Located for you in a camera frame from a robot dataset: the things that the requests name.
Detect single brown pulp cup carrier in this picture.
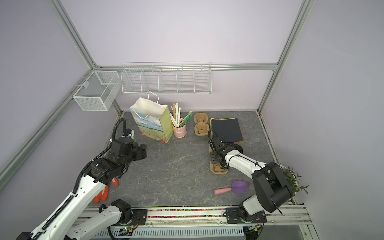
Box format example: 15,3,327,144
209,147,228,175

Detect brown pulp cup carrier stack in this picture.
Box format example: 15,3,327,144
194,113,210,137

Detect landscape printed paper bag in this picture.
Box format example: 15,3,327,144
130,91,174,143

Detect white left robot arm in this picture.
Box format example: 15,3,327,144
17,136,147,240

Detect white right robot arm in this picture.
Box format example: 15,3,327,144
209,138,294,223

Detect pink straw holder cup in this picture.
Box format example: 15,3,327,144
172,124,187,138

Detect orange red scissors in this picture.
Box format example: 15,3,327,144
92,178,119,204

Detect potted green plant white pot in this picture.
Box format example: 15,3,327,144
279,164,309,196

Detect purple scoop with pink handle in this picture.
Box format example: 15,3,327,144
214,180,250,195

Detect white mesh wall basket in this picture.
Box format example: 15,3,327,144
73,71,122,112

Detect white wire wall shelf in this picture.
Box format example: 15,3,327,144
121,62,212,95

